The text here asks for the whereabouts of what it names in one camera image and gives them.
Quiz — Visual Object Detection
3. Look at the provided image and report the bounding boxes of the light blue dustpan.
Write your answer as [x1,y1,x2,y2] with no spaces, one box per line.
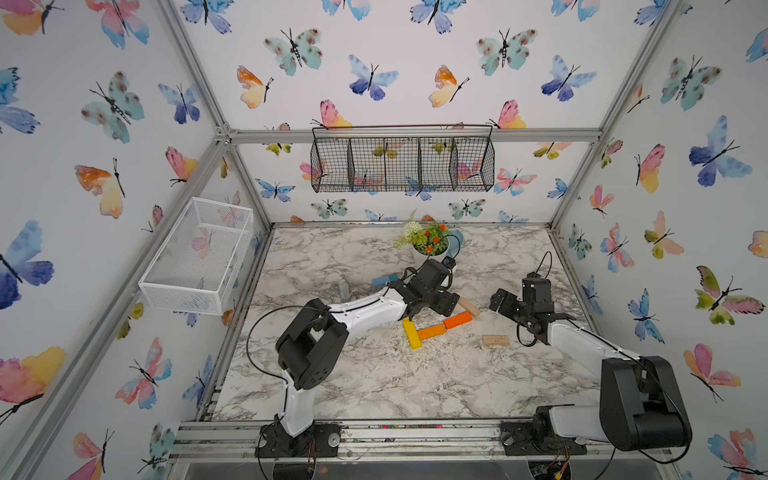
[446,230,464,258]

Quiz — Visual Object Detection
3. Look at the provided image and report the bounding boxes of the amber orange block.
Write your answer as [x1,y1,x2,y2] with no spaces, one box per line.
[417,324,447,341]

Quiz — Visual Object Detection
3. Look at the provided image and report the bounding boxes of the yellow block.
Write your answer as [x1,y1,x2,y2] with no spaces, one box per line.
[402,318,422,350]

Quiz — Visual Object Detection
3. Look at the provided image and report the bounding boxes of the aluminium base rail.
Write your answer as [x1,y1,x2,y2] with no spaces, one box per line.
[167,418,673,463]

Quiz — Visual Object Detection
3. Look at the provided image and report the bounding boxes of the teal cleaning brush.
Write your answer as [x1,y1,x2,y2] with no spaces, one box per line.
[338,282,351,303]

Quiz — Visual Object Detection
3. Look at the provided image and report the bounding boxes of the natural wood printed block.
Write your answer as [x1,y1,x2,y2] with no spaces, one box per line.
[482,335,510,347]

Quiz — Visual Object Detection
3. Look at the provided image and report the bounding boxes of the red orange block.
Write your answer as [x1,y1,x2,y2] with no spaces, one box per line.
[443,311,473,330]

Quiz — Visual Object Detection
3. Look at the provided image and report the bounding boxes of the light blue block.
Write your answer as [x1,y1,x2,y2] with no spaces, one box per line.
[372,274,399,289]

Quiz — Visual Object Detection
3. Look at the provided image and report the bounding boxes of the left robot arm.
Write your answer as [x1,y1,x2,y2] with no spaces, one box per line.
[276,256,459,438]

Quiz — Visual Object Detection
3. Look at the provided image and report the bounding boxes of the black wire wall basket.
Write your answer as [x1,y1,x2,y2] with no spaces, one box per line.
[310,125,495,194]

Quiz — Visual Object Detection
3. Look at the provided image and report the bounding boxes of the white pot with flowers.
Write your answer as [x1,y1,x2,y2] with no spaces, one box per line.
[394,212,452,259]

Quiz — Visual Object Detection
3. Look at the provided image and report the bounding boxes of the white mesh wall basket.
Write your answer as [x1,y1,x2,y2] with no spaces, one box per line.
[138,197,254,315]

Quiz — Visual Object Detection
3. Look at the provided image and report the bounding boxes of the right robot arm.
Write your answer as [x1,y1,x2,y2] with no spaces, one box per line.
[489,276,693,451]

